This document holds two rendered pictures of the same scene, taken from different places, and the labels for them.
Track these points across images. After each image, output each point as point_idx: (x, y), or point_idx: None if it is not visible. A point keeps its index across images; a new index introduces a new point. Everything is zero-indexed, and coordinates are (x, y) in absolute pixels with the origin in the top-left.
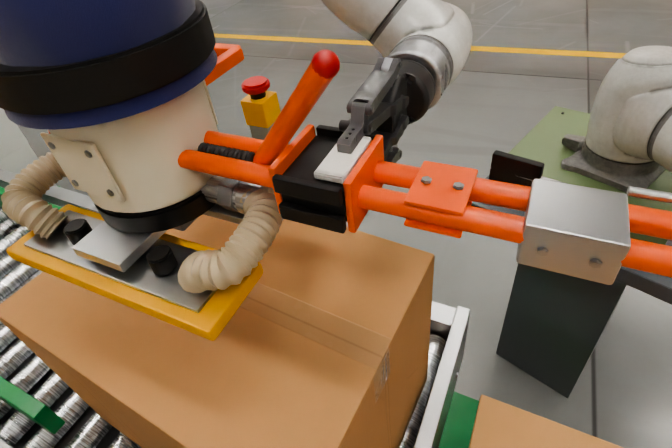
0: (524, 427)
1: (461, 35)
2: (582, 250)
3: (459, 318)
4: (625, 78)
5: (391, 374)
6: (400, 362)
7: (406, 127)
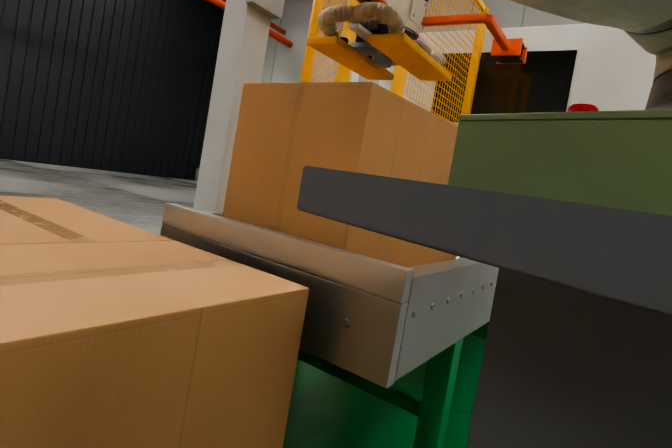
0: (261, 287)
1: None
2: None
3: (394, 264)
4: None
5: (301, 117)
6: (310, 126)
7: None
